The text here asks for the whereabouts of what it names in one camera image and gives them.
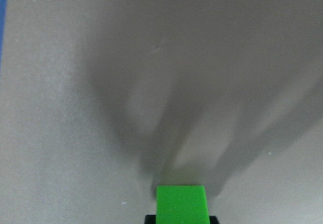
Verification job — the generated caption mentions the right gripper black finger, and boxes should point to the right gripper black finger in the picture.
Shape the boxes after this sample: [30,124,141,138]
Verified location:
[144,214,219,224]

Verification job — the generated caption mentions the green toy block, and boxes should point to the green toy block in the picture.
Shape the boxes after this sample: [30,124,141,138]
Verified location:
[155,185,210,224]

